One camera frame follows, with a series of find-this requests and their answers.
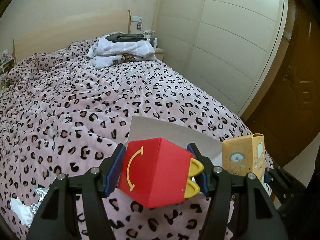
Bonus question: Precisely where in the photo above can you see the orange Butter Bear box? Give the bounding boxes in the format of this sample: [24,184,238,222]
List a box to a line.
[222,133,266,183]

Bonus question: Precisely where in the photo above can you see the red house-shaped box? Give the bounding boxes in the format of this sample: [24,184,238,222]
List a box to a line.
[118,138,204,208]

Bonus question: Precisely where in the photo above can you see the silver checkered foil bag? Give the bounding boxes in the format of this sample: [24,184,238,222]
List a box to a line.
[30,187,49,217]

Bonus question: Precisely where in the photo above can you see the brown wooden door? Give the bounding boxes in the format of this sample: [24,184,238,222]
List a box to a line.
[241,0,319,166]

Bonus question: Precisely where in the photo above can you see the pink leopard print blanket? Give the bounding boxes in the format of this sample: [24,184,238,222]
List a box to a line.
[1,39,250,239]

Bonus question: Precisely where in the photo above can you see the white JINCE cardboard box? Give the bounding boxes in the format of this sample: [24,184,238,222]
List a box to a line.
[127,116,222,166]

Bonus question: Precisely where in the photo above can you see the white wardrobe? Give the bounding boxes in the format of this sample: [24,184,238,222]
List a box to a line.
[156,0,288,115]

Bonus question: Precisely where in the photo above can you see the cluttered side shelf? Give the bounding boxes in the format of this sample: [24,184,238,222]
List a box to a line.
[0,49,15,94]

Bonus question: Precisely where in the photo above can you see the white bedside table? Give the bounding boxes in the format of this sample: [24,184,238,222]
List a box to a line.
[155,48,164,61]

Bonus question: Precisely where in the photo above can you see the folded white towel clothes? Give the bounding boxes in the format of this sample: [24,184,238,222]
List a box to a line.
[86,34,157,69]

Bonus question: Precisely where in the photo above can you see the beige wooden headboard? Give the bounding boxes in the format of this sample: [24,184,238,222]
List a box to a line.
[13,10,131,63]

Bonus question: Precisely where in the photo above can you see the dark folded garment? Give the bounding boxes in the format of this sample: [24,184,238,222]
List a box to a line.
[105,33,148,43]

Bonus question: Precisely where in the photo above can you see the wall socket with plug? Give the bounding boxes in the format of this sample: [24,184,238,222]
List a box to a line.
[131,16,143,30]

